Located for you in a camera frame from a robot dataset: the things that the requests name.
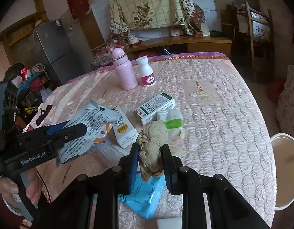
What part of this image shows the white yellow medicine box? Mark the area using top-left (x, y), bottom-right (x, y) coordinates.
top-left (112, 106), bottom-right (138, 148)

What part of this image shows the grey printed food pouch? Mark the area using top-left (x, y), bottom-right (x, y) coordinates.
top-left (58, 100), bottom-right (121, 163)

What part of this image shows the beige stocking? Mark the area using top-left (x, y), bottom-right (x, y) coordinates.
top-left (136, 120), bottom-right (185, 181)

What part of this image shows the white green tissue pack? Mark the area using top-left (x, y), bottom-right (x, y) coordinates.
top-left (157, 109), bottom-right (185, 141)

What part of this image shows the white round trash bin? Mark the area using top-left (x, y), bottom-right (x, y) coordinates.
top-left (271, 133), bottom-right (294, 211)

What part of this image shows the person's left hand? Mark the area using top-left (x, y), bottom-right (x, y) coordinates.
top-left (0, 168), bottom-right (43, 211)

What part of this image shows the white flat medicine box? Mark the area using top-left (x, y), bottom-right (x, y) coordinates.
top-left (95, 139), bottom-right (128, 168)

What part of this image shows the blue plastic wrapper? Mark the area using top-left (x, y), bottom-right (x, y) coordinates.
top-left (118, 173), bottom-right (165, 220)

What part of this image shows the white foam block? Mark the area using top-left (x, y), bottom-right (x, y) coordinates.
top-left (157, 217), bottom-right (182, 229)

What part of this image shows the clutter pile of clothes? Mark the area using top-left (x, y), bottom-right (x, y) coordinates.
top-left (3, 63), bottom-right (57, 129)

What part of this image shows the white green medicine box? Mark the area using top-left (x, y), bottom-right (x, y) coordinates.
top-left (133, 93), bottom-right (176, 126)

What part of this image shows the pink quilted tablecloth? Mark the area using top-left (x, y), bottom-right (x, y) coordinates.
top-left (39, 53), bottom-right (276, 225)

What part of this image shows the grey refrigerator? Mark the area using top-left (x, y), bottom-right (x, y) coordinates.
top-left (32, 19), bottom-right (84, 85)

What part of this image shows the pink thermos bottle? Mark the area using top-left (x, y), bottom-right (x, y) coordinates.
top-left (112, 48), bottom-right (138, 90)

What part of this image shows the white pill bottle pink label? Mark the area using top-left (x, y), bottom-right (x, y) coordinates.
top-left (136, 56), bottom-right (156, 87)

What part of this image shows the floral covered sofa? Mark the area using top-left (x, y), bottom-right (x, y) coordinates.
top-left (276, 65), bottom-right (294, 138)

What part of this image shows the red bag on floor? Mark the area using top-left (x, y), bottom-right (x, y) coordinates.
top-left (266, 79), bottom-right (286, 104)

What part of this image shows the floral beige cloth cover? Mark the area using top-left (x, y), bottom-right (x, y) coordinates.
top-left (110, 0), bottom-right (207, 37)

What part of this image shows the wooden shelf rack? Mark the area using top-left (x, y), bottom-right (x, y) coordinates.
top-left (233, 1), bottom-right (275, 74)

